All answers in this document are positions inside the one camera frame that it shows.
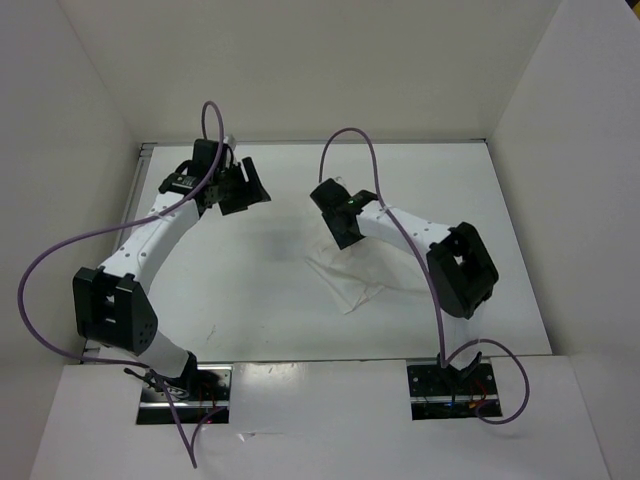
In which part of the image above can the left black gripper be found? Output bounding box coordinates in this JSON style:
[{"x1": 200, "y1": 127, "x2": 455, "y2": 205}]
[{"x1": 212, "y1": 156, "x2": 270, "y2": 215}]

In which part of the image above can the white pleated skirt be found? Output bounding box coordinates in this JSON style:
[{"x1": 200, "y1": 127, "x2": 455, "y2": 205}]
[{"x1": 305, "y1": 237, "x2": 428, "y2": 314}]

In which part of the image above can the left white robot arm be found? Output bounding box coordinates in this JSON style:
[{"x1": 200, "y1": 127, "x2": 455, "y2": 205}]
[{"x1": 72, "y1": 154, "x2": 271, "y2": 400}]

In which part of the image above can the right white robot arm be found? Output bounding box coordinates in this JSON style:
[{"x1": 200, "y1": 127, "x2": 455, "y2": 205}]
[{"x1": 310, "y1": 179, "x2": 499, "y2": 393}]

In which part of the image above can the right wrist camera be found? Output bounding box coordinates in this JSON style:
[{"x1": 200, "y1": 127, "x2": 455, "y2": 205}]
[{"x1": 310, "y1": 178, "x2": 351, "y2": 214}]

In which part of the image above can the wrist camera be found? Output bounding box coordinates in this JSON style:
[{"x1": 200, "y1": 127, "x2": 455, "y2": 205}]
[
  {"x1": 310, "y1": 178, "x2": 351, "y2": 214},
  {"x1": 187, "y1": 139, "x2": 235, "y2": 184}
]

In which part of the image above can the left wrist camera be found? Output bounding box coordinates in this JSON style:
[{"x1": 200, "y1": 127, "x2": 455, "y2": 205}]
[{"x1": 187, "y1": 139, "x2": 235, "y2": 184}]

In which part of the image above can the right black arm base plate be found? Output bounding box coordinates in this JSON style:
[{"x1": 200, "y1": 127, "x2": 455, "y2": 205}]
[{"x1": 406, "y1": 360, "x2": 502, "y2": 421}]

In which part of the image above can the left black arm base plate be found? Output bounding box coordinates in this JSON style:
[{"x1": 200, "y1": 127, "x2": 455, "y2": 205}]
[{"x1": 136, "y1": 364, "x2": 233, "y2": 426}]

